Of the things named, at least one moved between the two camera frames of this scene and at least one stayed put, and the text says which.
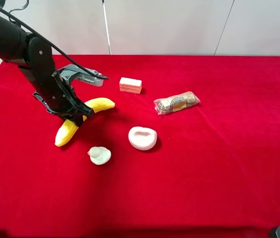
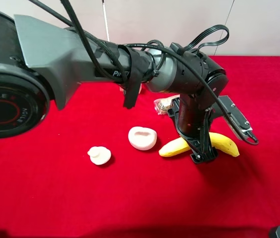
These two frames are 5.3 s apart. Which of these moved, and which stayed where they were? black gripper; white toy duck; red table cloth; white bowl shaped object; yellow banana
Moved: black gripper; yellow banana
Stayed: red table cloth; white toy duck; white bowl shaped object
